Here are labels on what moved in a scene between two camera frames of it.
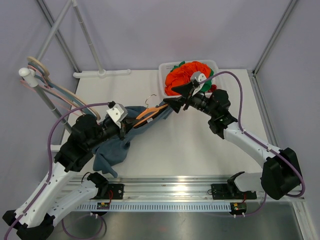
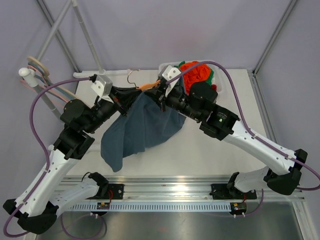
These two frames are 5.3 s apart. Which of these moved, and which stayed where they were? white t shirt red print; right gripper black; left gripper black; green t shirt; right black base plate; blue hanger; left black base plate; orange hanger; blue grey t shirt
Moved: blue grey t shirt; left gripper black; orange hanger; right gripper black
Stayed: blue hanger; left black base plate; green t shirt; white t shirt red print; right black base plate
